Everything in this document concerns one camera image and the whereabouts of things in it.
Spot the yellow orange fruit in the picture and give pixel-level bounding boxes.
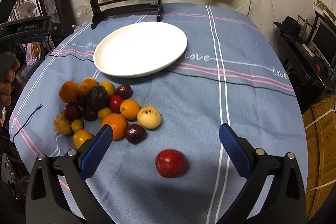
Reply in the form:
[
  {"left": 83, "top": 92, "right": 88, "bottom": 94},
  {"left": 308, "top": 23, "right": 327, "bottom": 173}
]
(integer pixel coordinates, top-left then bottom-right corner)
[{"left": 73, "top": 129, "right": 93, "bottom": 149}]

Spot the small yellow fruit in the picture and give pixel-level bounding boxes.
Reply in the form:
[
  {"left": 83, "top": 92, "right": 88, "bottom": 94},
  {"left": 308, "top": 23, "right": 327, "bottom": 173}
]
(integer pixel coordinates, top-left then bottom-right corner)
[
  {"left": 97, "top": 107, "right": 112, "bottom": 120},
  {"left": 71, "top": 119, "right": 84, "bottom": 132}
]

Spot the dark purple wrinkled fruit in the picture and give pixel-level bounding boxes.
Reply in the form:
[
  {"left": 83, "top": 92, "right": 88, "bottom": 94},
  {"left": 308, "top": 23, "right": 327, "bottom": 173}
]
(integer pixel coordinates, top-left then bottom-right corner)
[{"left": 82, "top": 107, "right": 98, "bottom": 121}]

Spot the large orange mandarin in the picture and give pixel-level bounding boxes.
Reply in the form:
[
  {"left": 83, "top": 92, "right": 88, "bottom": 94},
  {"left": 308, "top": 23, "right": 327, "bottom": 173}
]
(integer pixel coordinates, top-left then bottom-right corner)
[{"left": 101, "top": 113, "right": 127, "bottom": 141}]

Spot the brown yellow fruit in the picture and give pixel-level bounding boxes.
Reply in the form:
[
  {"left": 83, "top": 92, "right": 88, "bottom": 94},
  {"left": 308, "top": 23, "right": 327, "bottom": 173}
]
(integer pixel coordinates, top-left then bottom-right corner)
[{"left": 54, "top": 114, "right": 72, "bottom": 136}]

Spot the dark red plum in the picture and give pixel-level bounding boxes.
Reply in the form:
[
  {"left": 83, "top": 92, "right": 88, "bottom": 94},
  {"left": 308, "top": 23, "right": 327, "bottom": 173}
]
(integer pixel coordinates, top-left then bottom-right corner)
[
  {"left": 63, "top": 103, "right": 81, "bottom": 121},
  {"left": 115, "top": 84, "right": 133, "bottom": 100}
]

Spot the dark purple round fruit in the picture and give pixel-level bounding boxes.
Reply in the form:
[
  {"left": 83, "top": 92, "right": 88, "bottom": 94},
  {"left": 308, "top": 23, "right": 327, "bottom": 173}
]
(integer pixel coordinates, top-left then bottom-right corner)
[{"left": 84, "top": 85, "right": 109, "bottom": 111}]

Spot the small red tomato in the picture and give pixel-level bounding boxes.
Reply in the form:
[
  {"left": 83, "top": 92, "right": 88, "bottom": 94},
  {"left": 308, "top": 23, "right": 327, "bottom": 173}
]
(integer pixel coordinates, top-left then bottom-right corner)
[{"left": 109, "top": 95, "right": 124, "bottom": 113}]

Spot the small orange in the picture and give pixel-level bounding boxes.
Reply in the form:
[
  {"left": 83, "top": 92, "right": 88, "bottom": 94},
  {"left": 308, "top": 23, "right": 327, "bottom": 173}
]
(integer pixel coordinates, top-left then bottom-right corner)
[{"left": 120, "top": 99, "right": 141, "bottom": 121}]

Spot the pale yellow spotted fruit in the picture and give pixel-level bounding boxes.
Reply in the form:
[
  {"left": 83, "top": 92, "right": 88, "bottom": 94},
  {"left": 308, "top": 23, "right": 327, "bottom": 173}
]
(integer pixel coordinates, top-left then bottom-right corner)
[{"left": 137, "top": 106, "right": 162, "bottom": 130}]

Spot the yellow green tomato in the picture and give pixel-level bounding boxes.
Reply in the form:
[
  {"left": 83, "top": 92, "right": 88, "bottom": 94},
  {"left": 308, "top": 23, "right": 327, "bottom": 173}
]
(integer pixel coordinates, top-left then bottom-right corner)
[{"left": 99, "top": 81, "right": 116, "bottom": 97}]

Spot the person left hand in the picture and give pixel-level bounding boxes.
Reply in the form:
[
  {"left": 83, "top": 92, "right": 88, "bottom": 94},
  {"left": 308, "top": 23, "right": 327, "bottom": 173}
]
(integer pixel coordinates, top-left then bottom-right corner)
[{"left": 0, "top": 59, "right": 20, "bottom": 107}]

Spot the blue striped tablecloth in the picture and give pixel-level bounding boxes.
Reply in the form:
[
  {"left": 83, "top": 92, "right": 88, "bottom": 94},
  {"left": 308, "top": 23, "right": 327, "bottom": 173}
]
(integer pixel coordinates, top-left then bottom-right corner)
[{"left": 8, "top": 2, "right": 308, "bottom": 224}]

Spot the white round plate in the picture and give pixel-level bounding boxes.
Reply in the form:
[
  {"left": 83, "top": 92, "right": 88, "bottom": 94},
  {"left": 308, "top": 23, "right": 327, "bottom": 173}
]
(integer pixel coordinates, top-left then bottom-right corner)
[{"left": 93, "top": 22, "right": 188, "bottom": 78}]

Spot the black hat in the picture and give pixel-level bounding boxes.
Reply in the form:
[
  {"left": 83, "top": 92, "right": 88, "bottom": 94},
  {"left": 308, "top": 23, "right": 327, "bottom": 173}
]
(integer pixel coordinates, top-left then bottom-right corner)
[{"left": 274, "top": 16, "right": 301, "bottom": 36}]

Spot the computer monitor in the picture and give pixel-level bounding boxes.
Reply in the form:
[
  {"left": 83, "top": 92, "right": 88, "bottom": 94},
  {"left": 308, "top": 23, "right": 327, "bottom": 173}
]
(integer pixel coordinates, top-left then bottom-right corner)
[{"left": 309, "top": 18, "right": 335, "bottom": 67}]

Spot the black thin cable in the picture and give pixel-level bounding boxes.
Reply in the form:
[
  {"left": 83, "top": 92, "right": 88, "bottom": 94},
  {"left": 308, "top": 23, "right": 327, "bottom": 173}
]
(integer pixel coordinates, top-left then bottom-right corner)
[{"left": 11, "top": 103, "right": 45, "bottom": 142}]

